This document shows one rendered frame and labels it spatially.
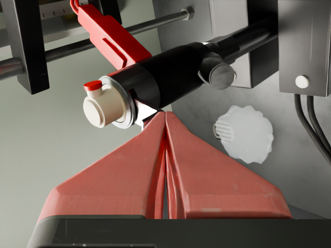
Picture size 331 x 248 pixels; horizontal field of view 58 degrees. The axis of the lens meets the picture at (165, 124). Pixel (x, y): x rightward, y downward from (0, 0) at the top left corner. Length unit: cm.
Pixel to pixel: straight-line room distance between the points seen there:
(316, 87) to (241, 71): 6
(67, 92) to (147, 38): 17
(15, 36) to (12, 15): 2
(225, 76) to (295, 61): 10
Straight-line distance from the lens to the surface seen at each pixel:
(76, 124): 47
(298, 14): 25
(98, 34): 18
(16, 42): 32
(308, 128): 26
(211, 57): 17
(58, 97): 45
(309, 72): 25
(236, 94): 48
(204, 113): 54
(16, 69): 33
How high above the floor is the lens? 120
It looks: 37 degrees down
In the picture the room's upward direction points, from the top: 121 degrees counter-clockwise
